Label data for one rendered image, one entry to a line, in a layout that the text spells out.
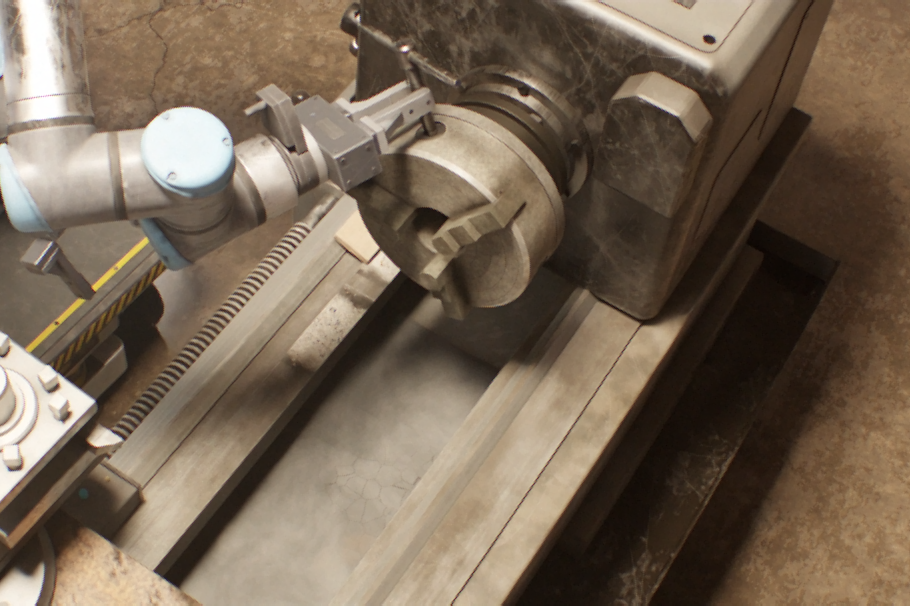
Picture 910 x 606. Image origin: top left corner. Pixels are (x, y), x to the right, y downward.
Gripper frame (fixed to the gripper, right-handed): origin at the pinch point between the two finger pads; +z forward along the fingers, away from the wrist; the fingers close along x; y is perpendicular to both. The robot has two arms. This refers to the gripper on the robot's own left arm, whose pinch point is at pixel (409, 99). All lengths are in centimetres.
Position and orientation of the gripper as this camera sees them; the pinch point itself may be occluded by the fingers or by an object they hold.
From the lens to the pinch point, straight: 159.7
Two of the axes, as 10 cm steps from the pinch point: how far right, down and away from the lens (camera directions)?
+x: 5.5, 4.8, -6.9
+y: 1.8, 7.3, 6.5
